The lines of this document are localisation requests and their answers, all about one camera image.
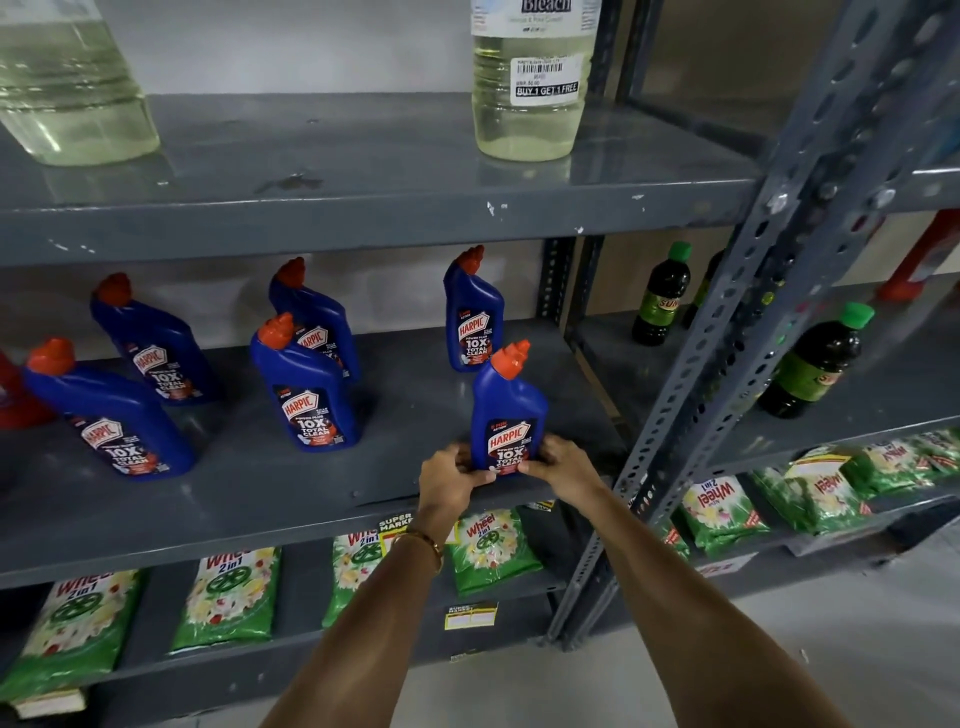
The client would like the person's right hand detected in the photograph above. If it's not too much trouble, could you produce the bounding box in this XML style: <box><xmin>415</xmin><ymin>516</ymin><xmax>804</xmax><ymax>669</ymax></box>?
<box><xmin>517</xmin><ymin>433</ymin><xmax>610</xmax><ymax>513</ymax></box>

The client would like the clear bleach bottle white label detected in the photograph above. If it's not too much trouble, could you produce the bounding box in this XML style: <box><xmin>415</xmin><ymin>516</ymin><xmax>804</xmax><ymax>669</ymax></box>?
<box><xmin>470</xmin><ymin>0</ymin><xmax>603</xmax><ymax>163</ymax></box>

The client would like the person's left hand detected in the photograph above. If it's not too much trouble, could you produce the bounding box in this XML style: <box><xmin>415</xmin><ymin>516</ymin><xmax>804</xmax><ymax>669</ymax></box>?
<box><xmin>414</xmin><ymin>442</ymin><xmax>498</xmax><ymax>528</ymax></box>

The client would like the blue toilet cleaner bottle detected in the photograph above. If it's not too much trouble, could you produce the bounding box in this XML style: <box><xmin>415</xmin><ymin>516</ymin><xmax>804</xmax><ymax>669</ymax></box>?
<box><xmin>470</xmin><ymin>339</ymin><xmax>549</xmax><ymax>477</ymax></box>

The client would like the white shelf label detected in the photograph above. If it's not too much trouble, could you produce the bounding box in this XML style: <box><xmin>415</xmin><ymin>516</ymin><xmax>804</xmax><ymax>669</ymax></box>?
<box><xmin>694</xmin><ymin>553</ymin><xmax>759</xmax><ymax>579</ymax></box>

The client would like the group of blue cleaner bottles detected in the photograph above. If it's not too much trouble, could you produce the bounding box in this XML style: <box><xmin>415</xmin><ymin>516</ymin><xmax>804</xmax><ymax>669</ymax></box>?
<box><xmin>22</xmin><ymin>245</ymin><xmax>506</xmax><ymax>483</ymax></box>

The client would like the red bottle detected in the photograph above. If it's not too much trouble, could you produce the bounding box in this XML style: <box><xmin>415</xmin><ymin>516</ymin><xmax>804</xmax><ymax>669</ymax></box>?
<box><xmin>0</xmin><ymin>351</ymin><xmax>55</xmax><ymax>432</ymax></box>

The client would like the dark bottle green cap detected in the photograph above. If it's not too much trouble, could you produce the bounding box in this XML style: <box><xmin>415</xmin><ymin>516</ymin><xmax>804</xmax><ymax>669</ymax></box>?
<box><xmin>631</xmin><ymin>240</ymin><xmax>693</xmax><ymax>348</ymax></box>
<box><xmin>756</xmin><ymin>301</ymin><xmax>876</xmax><ymax>420</ymax></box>
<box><xmin>681</xmin><ymin>249</ymin><xmax>727</xmax><ymax>331</ymax></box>

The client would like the yellow shelf price label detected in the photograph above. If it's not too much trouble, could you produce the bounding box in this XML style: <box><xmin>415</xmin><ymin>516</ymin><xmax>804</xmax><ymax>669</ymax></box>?
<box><xmin>444</xmin><ymin>602</ymin><xmax>499</xmax><ymax>631</ymax></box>
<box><xmin>377</xmin><ymin>512</ymin><xmax>418</xmax><ymax>558</ymax></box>

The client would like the grey metal shelving unit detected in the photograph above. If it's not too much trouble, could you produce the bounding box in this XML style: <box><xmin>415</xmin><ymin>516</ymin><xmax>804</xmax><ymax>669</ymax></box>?
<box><xmin>564</xmin><ymin>0</ymin><xmax>960</xmax><ymax>610</ymax></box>
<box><xmin>0</xmin><ymin>0</ymin><xmax>960</xmax><ymax>728</ymax></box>

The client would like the red plastic object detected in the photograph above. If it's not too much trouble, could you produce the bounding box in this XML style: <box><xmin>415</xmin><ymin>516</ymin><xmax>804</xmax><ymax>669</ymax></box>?
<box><xmin>876</xmin><ymin>210</ymin><xmax>960</xmax><ymax>304</ymax></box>

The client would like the row of green detergent packets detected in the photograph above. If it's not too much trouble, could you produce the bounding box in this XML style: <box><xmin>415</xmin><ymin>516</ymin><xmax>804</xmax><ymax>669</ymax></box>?
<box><xmin>0</xmin><ymin>427</ymin><xmax>960</xmax><ymax>703</ymax></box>

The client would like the person's right forearm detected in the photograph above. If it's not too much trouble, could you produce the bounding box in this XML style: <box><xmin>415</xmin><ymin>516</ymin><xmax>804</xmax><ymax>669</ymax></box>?
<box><xmin>582</xmin><ymin>487</ymin><xmax>853</xmax><ymax>728</ymax></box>

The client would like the gold bracelet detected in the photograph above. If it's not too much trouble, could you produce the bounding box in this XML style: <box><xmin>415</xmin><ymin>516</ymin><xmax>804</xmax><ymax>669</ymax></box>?
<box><xmin>391</xmin><ymin>527</ymin><xmax>447</xmax><ymax>576</ymax></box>

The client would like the person's left forearm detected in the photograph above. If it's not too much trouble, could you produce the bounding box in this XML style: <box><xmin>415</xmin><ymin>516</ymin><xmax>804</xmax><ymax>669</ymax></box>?
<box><xmin>258</xmin><ymin>514</ymin><xmax>462</xmax><ymax>728</ymax></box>

